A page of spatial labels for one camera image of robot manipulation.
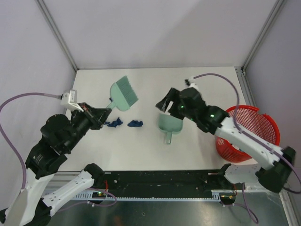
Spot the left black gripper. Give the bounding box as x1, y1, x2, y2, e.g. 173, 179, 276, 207
64, 101, 112, 151

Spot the green dustpan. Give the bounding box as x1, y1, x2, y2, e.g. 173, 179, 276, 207
158, 113, 183, 145

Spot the green hand brush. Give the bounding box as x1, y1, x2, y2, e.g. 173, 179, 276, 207
107, 76, 138, 112

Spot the blue paper scrap large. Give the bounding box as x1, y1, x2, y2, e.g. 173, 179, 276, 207
127, 120, 143, 128

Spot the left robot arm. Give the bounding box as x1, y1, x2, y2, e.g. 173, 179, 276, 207
0, 103, 112, 226

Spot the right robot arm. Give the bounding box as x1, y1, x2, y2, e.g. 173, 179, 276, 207
156, 87, 295, 193

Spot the blue paper scrap middle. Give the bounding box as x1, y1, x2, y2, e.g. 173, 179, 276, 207
107, 117, 123, 128

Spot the red mesh basket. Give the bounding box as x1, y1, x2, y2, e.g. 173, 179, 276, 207
215, 105, 280, 163

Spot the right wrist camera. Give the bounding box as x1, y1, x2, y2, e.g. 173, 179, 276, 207
185, 77, 199, 91

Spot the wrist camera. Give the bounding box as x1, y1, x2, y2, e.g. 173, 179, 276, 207
185, 77, 199, 91
60, 89, 83, 112

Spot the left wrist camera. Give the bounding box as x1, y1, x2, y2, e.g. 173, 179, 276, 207
60, 89, 83, 112

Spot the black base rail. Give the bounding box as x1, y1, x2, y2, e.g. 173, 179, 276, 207
92, 169, 242, 200

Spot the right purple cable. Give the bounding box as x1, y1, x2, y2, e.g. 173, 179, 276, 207
192, 73, 301, 194

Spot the purple cable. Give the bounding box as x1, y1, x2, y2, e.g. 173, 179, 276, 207
0, 92, 63, 190
192, 73, 301, 194

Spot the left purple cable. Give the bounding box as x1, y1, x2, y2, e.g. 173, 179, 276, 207
0, 92, 63, 190

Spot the white cable duct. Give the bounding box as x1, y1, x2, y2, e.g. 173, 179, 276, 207
68, 189, 236, 203

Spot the left aluminium frame post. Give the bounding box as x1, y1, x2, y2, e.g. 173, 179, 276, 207
35, 0, 79, 72

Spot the aluminium frame post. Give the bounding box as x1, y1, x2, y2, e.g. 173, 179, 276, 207
35, 0, 79, 72
241, 0, 287, 71

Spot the right aluminium frame post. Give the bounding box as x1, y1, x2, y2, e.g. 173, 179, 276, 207
241, 0, 287, 71

